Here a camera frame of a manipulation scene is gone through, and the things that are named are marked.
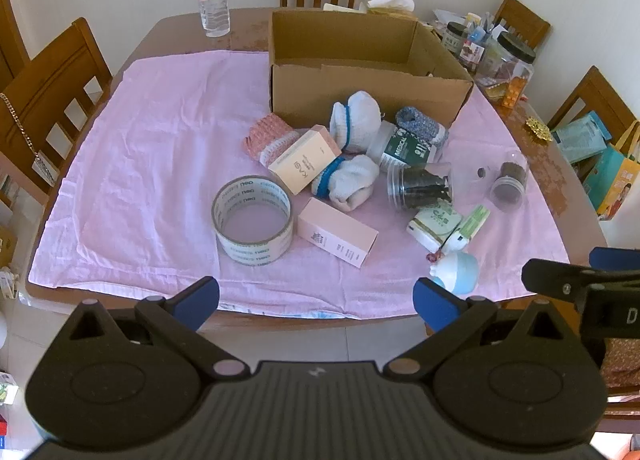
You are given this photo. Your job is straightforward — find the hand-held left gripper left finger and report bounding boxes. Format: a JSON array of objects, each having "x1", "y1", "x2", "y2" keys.
[{"x1": 65, "y1": 276, "x2": 251, "y2": 381}]

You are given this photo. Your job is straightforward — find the wooden desktop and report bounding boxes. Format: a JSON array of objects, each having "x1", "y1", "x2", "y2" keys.
[{"x1": 25, "y1": 6, "x2": 610, "y2": 332}]

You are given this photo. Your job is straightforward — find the green packet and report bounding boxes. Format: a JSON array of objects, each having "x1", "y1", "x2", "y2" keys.
[{"x1": 452, "y1": 205, "x2": 492, "y2": 242}]

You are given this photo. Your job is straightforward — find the white sock with blue band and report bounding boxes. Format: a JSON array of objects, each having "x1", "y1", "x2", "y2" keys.
[
  {"x1": 311, "y1": 155, "x2": 381, "y2": 213},
  {"x1": 328, "y1": 91, "x2": 384, "y2": 153}
]

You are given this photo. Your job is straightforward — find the grey-blue sock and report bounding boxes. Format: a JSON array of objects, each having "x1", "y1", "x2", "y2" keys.
[{"x1": 395, "y1": 106, "x2": 450, "y2": 146}]

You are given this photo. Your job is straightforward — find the pink and white carton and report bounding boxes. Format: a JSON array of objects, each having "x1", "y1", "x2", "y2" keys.
[
  {"x1": 297, "y1": 197, "x2": 379, "y2": 269},
  {"x1": 268, "y1": 124, "x2": 342, "y2": 196}
]

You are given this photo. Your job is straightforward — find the large clear jar black lid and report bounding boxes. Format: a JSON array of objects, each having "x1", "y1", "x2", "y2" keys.
[{"x1": 475, "y1": 32, "x2": 537, "y2": 101}]

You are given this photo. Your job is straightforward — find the dark-lid glass jar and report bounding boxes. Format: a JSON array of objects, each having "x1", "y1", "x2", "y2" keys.
[{"x1": 444, "y1": 21, "x2": 471, "y2": 57}]

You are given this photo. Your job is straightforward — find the white mask packet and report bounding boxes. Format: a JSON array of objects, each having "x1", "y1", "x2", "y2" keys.
[{"x1": 366, "y1": 121, "x2": 446, "y2": 172}]

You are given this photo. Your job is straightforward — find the clear jar with brown contents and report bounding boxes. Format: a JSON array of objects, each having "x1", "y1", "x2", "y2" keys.
[{"x1": 470, "y1": 150, "x2": 530, "y2": 213}]

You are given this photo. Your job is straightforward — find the teal and yellow gift bag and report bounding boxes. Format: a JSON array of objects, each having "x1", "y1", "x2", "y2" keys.
[{"x1": 582, "y1": 120, "x2": 640, "y2": 222}]

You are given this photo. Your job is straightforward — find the blue packets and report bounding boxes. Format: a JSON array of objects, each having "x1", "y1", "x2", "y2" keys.
[{"x1": 552, "y1": 112, "x2": 612, "y2": 165}]

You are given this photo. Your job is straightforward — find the orange pill blister pack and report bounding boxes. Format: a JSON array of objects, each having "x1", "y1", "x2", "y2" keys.
[{"x1": 500, "y1": 77, "x2": 529, "y2": 109}]

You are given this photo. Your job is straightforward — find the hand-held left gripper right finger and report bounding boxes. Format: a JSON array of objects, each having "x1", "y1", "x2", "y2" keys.
[{"x1": 382, "y1": 277, "x2": 576, "y2": 381}]

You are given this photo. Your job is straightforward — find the white papers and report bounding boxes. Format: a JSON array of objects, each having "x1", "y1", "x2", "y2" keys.
[{"x1": 431, "y1": 7, "x2": 467, "y2": 27}]

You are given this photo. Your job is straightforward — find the silver pill blister pack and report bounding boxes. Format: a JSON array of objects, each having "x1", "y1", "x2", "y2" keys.
[{"x1": 475, "y1": 77, "x2": 507, "y2": 97}]

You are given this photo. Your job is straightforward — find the brown patterned cloth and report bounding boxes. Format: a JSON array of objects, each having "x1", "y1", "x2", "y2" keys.
[{"x1": 597, "y1": 337, "x2": 640, "y2": 397}]

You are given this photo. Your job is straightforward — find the metal chain with tag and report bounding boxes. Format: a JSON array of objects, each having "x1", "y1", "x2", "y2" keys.
[{"x1": 0, "y1": 92, "x2": 59, "y2": 187}]

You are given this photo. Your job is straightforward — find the cardboard box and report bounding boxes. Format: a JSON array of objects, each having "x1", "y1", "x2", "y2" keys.
[{"x1": 268, "y1": 10, "x2": 474, "y2": 130}]

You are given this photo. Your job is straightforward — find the pink sock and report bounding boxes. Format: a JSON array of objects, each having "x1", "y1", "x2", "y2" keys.
[{"x1": 244, "y1": 113, "x2": 301, "y2": 166}]

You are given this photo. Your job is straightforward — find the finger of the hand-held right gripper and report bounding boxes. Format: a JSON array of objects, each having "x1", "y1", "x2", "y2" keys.
[
  {"x1": 521, "y1": 258, "x2": 601, "y2": 312},
  {"x1": 589, "y1": 246, "x2": 640, "y2": 272}
]

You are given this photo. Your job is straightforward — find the clear tape roll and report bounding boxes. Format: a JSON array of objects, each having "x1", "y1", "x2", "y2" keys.
[{"x1": 211, "y1": 175, "x2": 295, "y2": 264}]

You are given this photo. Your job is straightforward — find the gold ornate coaster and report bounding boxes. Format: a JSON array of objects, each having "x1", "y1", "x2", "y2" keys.
[{"x1": 524, "y1": 120, "x2": 553, "y2": 142}]

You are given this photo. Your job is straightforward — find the gold tissue box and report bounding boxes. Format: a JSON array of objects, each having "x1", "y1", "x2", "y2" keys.
[{"x1": 360, "y1": 0, "x2": 418, "y2": 21}]

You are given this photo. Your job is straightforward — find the blue and white toy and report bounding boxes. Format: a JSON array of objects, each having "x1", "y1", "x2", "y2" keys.
[{"x1": 427, "y1": 235, "x2": 480, "y2": 296}]

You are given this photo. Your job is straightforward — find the clear jar with pens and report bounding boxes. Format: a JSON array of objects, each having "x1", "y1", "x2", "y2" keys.
[{"x1": 459, "y1": 12, "x2": 497, "y2": 75}]

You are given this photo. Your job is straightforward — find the green and white small box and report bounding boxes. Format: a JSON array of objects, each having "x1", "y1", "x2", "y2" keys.
[{"x1": 406, "y1": 205, "x2": 463, "y2": 251}]

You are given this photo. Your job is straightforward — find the clear jar with dark contents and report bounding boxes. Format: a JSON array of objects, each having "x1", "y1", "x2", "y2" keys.
[{"x1": 386, "y1": 163, "x2": 454, "y2": 211}]

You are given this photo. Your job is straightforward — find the pink cloth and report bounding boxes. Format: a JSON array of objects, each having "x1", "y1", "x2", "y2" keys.
[{"x1": 27, "y1": 50, "x2": 571, "y2": 319}]

